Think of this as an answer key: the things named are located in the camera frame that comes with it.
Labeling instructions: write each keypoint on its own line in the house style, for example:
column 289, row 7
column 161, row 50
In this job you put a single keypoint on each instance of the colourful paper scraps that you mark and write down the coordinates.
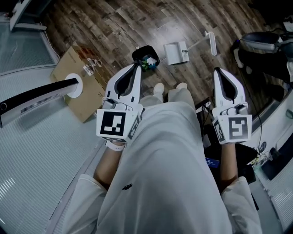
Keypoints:
column 150, row 61

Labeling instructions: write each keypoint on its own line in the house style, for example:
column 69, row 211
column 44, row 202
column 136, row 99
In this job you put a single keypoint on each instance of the cardboard box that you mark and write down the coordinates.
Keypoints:
column 84, row 107

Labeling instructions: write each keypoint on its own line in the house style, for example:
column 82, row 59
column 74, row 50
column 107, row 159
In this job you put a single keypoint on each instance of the white dustpan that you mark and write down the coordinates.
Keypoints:
column 176, row 53

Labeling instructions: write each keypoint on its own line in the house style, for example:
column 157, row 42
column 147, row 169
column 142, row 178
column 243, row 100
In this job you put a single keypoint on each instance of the person's left forearm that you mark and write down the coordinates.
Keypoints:
column 107, row 169

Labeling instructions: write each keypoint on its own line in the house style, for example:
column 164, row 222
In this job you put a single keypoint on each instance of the white desk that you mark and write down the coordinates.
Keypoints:
column 18, row 13

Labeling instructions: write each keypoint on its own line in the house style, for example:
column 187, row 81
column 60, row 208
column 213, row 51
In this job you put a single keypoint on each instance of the person's white right shoe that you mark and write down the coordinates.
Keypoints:
column 181, row 86

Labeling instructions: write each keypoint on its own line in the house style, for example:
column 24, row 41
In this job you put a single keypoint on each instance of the person's white shoe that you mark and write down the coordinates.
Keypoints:
column 158, row 88
column 181, row 86

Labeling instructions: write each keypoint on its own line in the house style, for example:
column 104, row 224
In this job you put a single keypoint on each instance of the person's white shirt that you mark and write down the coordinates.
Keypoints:
column 164, row 171

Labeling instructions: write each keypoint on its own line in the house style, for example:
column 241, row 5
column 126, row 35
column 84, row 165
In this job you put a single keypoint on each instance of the round white monitor base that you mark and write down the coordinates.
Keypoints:
column 77, row 90

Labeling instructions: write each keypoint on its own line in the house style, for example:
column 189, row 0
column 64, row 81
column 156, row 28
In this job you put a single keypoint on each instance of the white wristband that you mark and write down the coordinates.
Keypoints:
column 115, row 146

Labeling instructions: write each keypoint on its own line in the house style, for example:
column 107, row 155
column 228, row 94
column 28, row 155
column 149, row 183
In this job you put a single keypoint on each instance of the person's white left shoe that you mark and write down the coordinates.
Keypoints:
column 158, row 88

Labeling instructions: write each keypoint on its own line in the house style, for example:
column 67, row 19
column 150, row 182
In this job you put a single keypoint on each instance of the person's right forearm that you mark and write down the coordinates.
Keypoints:
column 229, row 166

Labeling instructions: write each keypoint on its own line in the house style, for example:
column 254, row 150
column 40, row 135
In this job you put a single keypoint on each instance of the person's white trousers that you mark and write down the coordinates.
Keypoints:
column 178, row 97

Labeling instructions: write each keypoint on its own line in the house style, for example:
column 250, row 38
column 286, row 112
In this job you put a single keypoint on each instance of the black monitor stand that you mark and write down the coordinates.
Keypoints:
column 279, row 162

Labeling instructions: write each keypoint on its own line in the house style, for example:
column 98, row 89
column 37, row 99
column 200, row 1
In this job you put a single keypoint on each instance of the black waste bin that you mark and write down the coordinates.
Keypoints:
column 146, row 50

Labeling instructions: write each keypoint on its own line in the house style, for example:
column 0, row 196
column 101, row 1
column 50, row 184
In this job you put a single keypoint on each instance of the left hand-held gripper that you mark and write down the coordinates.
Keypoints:
column 112, row 123

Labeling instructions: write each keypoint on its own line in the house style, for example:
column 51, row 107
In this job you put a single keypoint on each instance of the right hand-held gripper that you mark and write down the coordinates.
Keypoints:
column 238, row 128

